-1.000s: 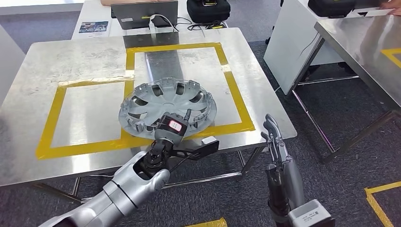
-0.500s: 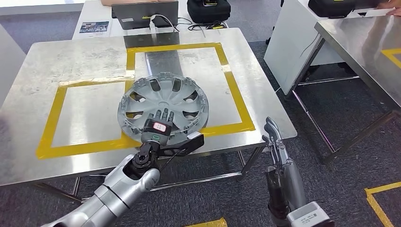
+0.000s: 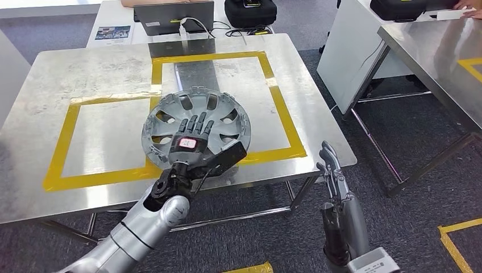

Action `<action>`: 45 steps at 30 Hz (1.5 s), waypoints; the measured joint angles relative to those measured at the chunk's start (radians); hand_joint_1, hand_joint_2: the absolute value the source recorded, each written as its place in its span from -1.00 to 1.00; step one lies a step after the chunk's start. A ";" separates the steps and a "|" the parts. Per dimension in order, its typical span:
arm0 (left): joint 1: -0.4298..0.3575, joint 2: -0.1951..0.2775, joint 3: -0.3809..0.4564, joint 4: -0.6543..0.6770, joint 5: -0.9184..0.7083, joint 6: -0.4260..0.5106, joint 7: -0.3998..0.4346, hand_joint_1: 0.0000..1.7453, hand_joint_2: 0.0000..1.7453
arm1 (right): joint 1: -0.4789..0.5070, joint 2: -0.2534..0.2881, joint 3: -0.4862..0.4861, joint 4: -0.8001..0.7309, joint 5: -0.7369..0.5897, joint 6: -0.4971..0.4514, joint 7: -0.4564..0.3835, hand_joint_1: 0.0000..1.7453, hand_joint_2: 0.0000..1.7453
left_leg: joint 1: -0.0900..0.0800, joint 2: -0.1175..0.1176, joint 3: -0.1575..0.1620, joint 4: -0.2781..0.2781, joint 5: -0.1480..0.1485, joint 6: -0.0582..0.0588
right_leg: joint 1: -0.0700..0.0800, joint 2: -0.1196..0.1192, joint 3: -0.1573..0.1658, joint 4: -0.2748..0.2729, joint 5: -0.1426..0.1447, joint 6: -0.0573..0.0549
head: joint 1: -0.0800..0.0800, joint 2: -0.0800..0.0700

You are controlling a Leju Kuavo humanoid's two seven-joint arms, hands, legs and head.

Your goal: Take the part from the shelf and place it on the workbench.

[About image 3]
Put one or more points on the black laptop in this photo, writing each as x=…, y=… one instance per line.
x=165, y=13

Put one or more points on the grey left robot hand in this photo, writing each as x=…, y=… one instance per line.
x=188, y=150

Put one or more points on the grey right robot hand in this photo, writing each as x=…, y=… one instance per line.
x=356, y=226

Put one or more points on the person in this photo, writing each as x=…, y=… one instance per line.
x=470, y=7

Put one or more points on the white paper sheet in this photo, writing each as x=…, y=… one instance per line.
x=453, y=14

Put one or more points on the yellow floor tape square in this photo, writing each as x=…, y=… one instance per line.
x=252, y=268
x=448, y=245

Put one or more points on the metal workbench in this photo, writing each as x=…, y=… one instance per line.
x=433, y=49
x=94, y=68

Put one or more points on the white panel desk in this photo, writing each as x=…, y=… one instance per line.
x=346, y=56

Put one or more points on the printed photo sheet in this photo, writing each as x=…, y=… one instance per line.
x=113, y=32

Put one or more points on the white side panel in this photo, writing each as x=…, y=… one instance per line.
x=11, y=75

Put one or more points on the silver plastic wheel cover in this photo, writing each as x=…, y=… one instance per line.
x=199, y=100

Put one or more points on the black zip case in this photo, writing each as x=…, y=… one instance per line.
x=399, y=9
x=250, y=15

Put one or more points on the yellow tape rectangle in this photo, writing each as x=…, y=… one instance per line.
x=470, y=66

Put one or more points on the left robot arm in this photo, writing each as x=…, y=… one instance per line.
x=143, y=230

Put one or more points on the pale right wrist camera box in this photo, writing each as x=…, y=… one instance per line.
x=372, y=262

